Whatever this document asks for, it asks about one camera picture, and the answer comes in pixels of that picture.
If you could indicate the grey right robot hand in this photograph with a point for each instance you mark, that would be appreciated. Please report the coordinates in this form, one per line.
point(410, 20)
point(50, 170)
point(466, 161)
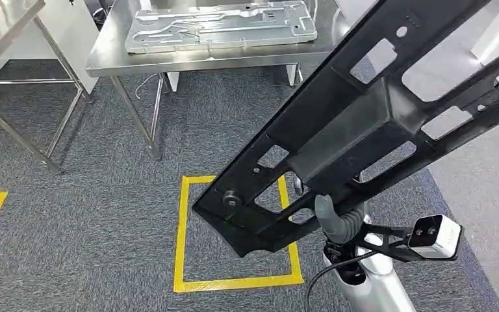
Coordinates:
point(331, 219)

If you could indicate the yellow floor tape square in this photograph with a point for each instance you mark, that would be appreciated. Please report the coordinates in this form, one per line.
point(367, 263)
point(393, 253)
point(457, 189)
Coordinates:
point(180, 232)

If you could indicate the grey stamped metal plate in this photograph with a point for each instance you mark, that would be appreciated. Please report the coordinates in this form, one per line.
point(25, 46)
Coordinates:
point(219, 28)

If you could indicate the black plastic plate frame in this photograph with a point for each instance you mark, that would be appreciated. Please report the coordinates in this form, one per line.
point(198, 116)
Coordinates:
point(353, 129)

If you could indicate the white post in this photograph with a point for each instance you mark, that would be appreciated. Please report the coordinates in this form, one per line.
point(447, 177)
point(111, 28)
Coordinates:
point(497, 38)

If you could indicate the white cabinet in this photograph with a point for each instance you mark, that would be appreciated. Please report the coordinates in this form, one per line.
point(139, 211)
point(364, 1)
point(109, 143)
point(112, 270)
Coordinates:
point(73, 38)

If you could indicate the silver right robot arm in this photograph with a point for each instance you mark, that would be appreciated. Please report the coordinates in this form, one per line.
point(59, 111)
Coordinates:
point(374, 284)

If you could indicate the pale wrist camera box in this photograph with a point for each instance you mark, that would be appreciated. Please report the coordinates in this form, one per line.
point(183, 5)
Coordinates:
point(434, 237)

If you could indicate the steel work table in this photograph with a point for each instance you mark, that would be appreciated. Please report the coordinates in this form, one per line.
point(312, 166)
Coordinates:
point(111, 60)
point(0, 26)

